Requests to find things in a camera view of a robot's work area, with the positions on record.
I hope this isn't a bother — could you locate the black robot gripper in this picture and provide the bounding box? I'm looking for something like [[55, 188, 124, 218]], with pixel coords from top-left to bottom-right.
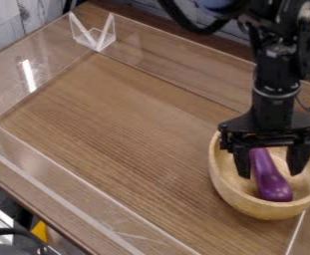
[[218, 83, 310, 179]]

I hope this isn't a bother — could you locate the purple toy eggplant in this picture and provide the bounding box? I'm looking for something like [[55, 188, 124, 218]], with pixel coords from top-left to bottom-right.
[[248, 147, 293, 202]]

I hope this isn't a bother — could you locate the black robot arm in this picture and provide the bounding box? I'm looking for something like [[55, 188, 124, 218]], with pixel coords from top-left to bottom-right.
[[157, 0, 310, 178]]

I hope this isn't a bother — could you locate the light wooden bowl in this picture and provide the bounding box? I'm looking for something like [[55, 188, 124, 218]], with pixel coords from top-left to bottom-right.
[[207, 131, 310, 220]]

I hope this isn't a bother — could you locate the yellow black device corner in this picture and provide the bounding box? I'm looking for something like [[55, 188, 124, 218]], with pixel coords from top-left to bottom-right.
[[30, 221, 53, 255]]

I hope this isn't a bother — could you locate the clear acrylic corner bracket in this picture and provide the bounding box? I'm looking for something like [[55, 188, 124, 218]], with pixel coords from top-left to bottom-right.
[[68, 13, 116, 52]]

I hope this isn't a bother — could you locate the clear acrylic barrier wall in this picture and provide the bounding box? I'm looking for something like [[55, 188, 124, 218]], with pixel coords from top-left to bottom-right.
[[0, 126, 199, 255]]

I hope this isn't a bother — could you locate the black cable lower left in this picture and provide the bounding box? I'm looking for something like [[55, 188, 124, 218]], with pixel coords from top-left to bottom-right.
[[0, 227, 48, 255]]

